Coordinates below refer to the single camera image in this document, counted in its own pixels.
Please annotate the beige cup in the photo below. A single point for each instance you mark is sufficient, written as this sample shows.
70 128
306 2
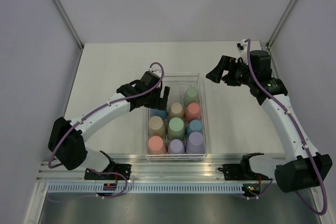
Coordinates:
156 127
176 111

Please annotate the green cup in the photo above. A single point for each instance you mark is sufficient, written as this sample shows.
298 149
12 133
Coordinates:
191 95
176 129

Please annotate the light blue cup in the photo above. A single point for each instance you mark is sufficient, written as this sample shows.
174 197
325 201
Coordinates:
194 126

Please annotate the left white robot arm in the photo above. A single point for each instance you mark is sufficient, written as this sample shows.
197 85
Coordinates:
68 138

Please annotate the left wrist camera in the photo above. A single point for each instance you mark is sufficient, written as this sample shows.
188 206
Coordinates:
156 71

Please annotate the pink cup rear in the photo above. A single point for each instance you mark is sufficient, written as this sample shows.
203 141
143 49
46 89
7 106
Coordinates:
193 112

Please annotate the aluminium front rail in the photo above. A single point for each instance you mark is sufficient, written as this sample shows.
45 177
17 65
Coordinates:
146 171

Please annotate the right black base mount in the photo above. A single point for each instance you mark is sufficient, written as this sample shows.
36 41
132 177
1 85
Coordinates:
232 172

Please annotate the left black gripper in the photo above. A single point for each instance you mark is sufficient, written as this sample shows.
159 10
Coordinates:
159 103

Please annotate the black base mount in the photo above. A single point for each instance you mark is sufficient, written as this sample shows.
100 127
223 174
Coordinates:
112 172
232 172

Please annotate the small purple cup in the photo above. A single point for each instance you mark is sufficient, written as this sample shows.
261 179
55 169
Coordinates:
176 146

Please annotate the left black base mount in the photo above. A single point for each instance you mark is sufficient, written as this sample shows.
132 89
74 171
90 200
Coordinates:
112 172

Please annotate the aluminium frame post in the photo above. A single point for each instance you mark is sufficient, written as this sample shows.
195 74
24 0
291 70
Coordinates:
69 25
281 22

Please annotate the right aluminium frame post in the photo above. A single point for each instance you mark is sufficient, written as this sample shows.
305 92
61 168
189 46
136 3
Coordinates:
281 22

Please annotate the pink cup front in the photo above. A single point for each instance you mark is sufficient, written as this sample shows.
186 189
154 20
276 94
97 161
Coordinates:
156 146

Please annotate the large purple cup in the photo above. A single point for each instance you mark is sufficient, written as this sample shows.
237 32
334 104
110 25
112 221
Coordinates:
195 143

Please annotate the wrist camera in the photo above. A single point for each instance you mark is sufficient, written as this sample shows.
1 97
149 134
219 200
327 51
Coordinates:
242 49
156 71

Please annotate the white slotted cable duct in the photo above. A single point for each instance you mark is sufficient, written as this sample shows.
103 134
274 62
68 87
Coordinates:
160 188

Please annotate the left aluminium frame post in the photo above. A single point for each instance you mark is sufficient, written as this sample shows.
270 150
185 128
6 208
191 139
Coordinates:
69 25

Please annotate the clear wire dish rack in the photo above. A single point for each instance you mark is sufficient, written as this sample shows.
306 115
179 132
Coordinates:
178 84

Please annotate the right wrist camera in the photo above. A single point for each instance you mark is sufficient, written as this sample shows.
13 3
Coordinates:
242 49

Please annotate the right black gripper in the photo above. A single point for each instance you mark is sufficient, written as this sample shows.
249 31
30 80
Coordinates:
227 63

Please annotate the pink cup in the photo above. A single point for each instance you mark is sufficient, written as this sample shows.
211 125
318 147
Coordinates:
193 112
156 146

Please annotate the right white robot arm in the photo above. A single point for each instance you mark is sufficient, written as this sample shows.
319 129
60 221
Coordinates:
304 166

